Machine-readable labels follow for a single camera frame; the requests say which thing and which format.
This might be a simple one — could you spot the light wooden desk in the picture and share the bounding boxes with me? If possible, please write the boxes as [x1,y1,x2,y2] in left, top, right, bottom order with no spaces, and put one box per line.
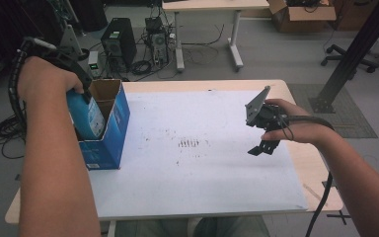
[161,0,271,72]

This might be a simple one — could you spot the person's grey-green trousers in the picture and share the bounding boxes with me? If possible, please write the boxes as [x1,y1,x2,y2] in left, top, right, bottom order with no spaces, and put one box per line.
[114,215,270,237]

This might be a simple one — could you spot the coil of black cable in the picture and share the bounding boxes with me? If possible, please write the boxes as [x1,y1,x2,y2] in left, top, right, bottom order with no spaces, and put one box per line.
[129,58,153,76]
[0,111,27,160]

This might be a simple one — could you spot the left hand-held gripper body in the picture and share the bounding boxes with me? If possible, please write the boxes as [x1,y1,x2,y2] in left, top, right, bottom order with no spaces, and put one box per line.
[21,36,94,95]

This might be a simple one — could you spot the dark floor mat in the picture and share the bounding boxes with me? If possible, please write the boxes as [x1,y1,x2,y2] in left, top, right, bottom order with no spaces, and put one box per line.
[287,82,378,139]

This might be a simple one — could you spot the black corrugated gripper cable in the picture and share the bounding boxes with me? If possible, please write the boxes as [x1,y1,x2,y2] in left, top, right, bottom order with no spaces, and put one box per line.
[287,114,336,237]
[7,48,28,133]

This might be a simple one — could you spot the thin black floor cable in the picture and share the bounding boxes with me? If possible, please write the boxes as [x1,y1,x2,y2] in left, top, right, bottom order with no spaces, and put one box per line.
[180,23,227,66]

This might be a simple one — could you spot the person's right hand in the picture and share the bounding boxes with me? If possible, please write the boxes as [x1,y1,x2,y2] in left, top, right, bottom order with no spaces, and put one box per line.
[261,98,331,146]

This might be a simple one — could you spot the open brown cardboard box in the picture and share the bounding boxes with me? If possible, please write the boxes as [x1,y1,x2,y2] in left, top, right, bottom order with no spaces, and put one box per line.
[267,0,338,34]

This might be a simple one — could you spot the black office chair base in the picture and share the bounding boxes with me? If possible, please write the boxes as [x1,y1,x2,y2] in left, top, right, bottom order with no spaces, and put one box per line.
[320,43,379,74]

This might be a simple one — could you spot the small white power supply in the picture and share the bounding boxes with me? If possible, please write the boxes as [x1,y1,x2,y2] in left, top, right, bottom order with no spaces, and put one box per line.
[87,50,101,79]

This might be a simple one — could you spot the blue detergent bottle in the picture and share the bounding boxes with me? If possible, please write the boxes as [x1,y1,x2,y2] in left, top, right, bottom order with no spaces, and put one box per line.
[66,89,107,141]

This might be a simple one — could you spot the white paper sheet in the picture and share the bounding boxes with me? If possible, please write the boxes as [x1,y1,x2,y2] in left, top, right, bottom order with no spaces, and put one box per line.
[88,90,309,221]

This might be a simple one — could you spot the person's left hand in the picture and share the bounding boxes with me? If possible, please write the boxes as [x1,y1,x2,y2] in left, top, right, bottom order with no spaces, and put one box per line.
[18,55,85,104]

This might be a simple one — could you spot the black metal post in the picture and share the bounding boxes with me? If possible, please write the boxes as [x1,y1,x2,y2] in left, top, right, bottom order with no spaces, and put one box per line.
[308,0,379,115]

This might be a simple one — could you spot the beige tape strip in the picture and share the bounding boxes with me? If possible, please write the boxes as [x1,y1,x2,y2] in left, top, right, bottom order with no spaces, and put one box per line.
[301,182,328,207]

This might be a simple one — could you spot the blue cardboard box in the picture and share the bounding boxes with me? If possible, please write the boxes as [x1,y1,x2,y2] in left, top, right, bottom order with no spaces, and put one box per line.
[75,78,131,171]

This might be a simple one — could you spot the light wooden table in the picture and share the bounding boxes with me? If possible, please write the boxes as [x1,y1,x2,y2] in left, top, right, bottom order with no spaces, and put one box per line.
[4,78,343,225]

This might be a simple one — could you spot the grey metal stand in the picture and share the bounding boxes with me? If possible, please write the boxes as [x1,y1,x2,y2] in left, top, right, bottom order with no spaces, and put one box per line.
[58,24,91,62]

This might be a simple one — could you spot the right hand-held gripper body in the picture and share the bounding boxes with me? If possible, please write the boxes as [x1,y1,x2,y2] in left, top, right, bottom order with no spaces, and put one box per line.
[244,85,289,131]

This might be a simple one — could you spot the grey open computer tower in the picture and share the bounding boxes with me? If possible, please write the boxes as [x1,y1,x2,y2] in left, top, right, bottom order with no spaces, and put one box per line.
[144,16,171,67]

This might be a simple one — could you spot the black computer tower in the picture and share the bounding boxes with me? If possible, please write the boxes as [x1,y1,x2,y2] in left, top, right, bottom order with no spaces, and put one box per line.
[100,17,138,72]

